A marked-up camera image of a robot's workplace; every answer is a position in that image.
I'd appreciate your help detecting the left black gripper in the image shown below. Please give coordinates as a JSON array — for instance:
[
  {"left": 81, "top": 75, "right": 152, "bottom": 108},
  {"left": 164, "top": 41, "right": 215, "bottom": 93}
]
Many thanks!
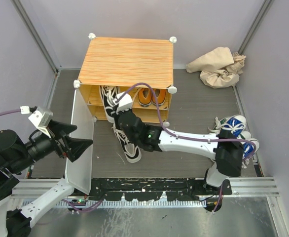
[{"left": 11, "top": 118, "right": 94, "bottom": 171}]

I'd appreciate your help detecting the black white sneaker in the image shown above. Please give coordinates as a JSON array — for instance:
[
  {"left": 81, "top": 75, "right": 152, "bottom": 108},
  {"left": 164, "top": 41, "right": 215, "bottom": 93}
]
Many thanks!
[
  {"left": 99, "top": 85, "right": 120, "bottom": 123},
  {"left": 112, "top": 124, "right": 142, "bottom": 163}
]

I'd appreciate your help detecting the white translucent cabinet door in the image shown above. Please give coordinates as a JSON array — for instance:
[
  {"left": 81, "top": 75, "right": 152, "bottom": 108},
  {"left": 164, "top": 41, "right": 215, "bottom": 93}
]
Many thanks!
[{"left": 64, "top": 89, "right": 97, "bottom": 196}]

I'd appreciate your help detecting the orange sneaker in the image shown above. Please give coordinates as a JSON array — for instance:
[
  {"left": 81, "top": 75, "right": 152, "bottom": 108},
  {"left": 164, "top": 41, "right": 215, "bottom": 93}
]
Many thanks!
[
  {"left": 152, "top": 89, "right": 167, "bottom": 106},
  {"left": 133, "top": 88, "right": 152, "bottom": 107}
]

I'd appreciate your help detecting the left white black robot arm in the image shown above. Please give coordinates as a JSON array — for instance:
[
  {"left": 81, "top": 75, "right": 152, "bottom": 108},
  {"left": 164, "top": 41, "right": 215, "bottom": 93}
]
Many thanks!
[{"left": 0, "top": 120, "right": 93, "bottom": 237}]

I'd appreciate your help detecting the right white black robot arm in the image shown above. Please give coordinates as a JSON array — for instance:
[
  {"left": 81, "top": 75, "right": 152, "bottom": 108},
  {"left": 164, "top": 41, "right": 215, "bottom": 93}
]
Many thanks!
[{"left": 114, "top": 110, "right": 244, "bottom": 195}]

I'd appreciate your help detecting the wood grain shoe cabinet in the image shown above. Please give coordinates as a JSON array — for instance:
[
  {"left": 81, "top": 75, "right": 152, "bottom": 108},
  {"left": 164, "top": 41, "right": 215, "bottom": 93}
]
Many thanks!
[{"left": 73, "top": 33, "right": 177, "bottom": 127}]

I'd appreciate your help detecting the green sneaker left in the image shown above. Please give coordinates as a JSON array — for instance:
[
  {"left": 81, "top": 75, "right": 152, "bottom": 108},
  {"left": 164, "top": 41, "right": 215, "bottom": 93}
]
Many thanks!
[{"left": 208, "top": 117, "right": 228, "bottom": 134}]

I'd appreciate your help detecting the green sneaker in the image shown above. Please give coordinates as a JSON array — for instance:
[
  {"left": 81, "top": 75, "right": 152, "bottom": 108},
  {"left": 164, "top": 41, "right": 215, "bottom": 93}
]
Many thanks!
[
  {"left": 208, "top": 117, "right": 228, "bottom": 134},
  {"left": 238, "top": 130, "right": 252, "bottom": 140}
]

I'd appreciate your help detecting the blue sneaker upper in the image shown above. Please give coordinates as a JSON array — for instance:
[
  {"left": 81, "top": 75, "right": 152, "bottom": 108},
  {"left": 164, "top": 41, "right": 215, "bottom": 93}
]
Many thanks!
[{"left": 218, "top": 115, "right": 247, "bottom": 137}]

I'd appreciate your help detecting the blue sneaker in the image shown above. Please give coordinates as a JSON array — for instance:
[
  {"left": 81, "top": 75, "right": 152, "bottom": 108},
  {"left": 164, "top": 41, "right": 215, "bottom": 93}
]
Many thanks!
[
  {"left": 218, "top": 115, "right": 247, "bottom": 137},
  {"left": 243, "top": 138, "right": 260, "bottom": 161}
]

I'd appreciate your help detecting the crumpled beige cloth bag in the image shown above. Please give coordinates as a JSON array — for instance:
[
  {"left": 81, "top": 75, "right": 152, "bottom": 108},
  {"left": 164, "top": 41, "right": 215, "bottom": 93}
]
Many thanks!
[{"left": 186, "top": 47, "right": 246, "bottom": 89}]

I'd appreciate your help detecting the green sneaker lower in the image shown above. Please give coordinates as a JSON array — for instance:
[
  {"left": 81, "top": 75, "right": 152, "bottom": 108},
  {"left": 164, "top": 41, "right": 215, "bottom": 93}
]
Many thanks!
[{"left": 238, "top": 130, "right": 252, "bottom": 140}]

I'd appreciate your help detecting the blue sneaker lower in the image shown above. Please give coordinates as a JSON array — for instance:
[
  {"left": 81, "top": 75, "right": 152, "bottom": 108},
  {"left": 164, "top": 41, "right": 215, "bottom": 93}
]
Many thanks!
[{"left": 243, "top": 138, "right": 260, "bottom": 161}]

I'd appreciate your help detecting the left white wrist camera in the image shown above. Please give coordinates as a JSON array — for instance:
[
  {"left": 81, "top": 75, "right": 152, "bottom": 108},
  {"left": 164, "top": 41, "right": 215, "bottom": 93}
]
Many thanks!
[{"left": 28, "top": 107, "right": 53, "bottom": 138}]

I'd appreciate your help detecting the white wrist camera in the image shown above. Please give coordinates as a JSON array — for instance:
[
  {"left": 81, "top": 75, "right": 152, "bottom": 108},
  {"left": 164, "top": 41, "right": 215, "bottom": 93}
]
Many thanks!
[
  {"left": 28, "top": 107, "right": 53, "bottom": 138},
  {"left": 113, "top": 92, "right": 133, "bottom": 114}
]

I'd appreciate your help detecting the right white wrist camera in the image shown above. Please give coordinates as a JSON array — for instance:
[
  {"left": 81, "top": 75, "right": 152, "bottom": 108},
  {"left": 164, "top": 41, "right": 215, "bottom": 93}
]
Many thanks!
[{"left": 113, "top": 92, "right": 133, "bottom": 114}]

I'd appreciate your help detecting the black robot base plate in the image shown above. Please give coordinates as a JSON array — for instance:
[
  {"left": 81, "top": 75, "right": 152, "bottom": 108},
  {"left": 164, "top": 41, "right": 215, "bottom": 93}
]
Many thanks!
[{"left": 87, "top": 178, "right": 220, "bottom": 201}]

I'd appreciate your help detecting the slotted grey cable duct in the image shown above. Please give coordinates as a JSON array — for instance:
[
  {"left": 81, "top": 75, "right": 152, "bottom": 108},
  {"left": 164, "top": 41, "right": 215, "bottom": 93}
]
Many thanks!
[{"left": 22, "top": 199, "right": 206, "bottom": 208}]

